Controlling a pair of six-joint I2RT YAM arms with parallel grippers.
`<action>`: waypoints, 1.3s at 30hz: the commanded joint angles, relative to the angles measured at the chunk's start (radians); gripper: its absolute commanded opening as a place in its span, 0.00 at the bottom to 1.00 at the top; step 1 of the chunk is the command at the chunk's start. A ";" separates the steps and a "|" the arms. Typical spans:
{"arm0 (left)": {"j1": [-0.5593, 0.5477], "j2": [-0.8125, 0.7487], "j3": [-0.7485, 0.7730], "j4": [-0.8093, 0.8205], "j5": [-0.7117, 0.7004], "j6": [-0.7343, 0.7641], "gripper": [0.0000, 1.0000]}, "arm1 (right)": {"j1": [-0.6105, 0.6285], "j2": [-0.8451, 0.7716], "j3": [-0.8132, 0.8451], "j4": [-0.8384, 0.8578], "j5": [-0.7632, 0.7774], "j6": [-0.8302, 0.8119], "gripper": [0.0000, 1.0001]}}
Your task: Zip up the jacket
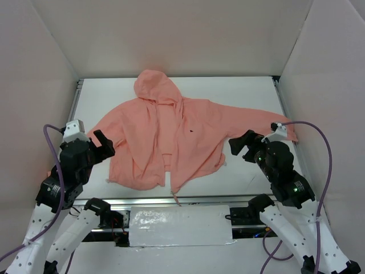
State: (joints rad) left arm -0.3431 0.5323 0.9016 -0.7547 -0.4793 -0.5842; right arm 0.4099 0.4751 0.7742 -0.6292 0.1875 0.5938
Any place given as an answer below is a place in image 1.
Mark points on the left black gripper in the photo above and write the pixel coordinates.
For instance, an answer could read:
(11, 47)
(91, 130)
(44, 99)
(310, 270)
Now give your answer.
(93, 149)

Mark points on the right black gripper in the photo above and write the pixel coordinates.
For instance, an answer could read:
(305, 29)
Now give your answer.
(248, 146)

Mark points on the salmon pink hooded jacket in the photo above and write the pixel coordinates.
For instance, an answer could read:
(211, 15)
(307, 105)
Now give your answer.
(161, 131)

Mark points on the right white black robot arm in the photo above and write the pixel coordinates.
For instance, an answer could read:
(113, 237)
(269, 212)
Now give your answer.
(295, 219)

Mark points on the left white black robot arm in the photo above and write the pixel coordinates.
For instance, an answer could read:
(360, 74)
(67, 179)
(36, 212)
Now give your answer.
(42, 251)

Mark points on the white foil covered panel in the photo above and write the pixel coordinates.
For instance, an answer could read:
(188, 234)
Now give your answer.
(180, 226)

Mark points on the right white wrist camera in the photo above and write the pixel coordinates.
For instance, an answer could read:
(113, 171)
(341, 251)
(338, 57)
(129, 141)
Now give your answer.
(278, 133)

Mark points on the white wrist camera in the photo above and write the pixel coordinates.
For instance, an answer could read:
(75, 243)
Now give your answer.
(278, 133)
(74, 130)

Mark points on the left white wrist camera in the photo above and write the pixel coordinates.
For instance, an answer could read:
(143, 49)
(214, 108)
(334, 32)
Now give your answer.
(74, 130)

